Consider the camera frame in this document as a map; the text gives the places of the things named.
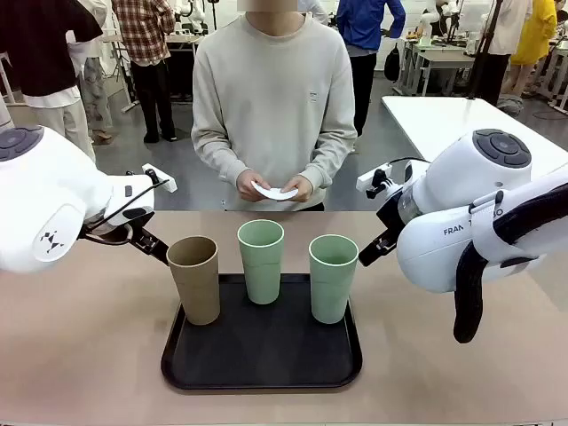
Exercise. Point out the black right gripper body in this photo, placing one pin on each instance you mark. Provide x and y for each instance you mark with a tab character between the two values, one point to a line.
391	217

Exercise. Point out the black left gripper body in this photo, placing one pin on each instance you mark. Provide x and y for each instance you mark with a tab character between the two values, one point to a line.
111	234

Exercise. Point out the brown plastic cup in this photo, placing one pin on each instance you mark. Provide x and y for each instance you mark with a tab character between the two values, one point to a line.
195	288

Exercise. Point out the pale green plastic cup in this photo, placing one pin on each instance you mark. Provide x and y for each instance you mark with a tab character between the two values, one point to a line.
330	288
262	275

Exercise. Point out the white scalloped paper coaster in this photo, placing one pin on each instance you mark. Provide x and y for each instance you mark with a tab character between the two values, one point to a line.
271	193

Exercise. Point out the person's left forearm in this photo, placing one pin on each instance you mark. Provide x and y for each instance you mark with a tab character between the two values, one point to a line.
330	157

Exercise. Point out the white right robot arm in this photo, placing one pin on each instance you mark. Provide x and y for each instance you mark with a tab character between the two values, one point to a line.
444	266

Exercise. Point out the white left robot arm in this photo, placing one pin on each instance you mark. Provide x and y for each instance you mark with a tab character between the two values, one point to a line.
44	186

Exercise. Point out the person's right forearm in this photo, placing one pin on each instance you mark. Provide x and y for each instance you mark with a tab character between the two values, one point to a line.
217	160

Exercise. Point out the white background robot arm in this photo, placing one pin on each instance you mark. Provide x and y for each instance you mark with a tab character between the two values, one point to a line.
426	22
195	13

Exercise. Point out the person's left hand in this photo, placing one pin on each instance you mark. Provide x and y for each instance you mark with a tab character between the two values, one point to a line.
302	188

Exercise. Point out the person's right hand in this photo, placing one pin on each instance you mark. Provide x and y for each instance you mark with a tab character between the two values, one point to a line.
252	186

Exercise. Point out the large white table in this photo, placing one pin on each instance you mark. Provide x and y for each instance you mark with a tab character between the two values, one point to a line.
444	120

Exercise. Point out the bystander in patterned trousers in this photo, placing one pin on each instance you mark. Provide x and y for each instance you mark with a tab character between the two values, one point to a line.
95	89

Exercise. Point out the black hanging bag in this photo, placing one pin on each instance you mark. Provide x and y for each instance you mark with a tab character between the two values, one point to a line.
392	66

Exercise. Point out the black plastic tray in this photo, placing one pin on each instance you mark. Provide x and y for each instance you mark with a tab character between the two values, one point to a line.
266	355

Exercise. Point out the white cylinder appliance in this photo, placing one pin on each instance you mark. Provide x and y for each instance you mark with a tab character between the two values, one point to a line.
3	113

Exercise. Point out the grey clothes pile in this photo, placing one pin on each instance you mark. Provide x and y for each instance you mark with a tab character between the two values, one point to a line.
510	104

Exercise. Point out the grey background desk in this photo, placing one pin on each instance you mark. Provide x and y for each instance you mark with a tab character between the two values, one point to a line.
439	60

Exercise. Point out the black tripod pole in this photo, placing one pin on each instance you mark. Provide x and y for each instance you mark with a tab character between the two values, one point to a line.
479	75

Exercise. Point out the person in cream sweater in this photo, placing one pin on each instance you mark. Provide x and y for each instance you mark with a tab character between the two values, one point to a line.
270	89

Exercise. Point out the bystander in blue jacket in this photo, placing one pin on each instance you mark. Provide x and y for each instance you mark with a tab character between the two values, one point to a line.
364	26

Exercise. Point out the bystander in black top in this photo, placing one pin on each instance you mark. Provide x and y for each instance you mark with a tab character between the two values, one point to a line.
40	44

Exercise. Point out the white background desk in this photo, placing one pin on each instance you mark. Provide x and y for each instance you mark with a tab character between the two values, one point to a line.
182	40

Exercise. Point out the bystander in plaid shirt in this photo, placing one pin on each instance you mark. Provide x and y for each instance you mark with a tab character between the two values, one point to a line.
142	26

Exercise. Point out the bystander in white shirt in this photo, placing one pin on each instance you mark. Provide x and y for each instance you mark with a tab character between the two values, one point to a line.
510	26

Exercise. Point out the bystander in yellow coat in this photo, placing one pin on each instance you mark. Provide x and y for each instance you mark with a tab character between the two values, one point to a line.
537	35

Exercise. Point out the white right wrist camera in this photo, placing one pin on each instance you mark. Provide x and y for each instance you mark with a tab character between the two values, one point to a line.
372	177

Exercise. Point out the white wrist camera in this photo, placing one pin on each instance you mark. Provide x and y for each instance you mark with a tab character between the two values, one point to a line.
372	177
165	183

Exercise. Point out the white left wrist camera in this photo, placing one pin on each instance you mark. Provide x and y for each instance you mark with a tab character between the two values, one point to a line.
165	183

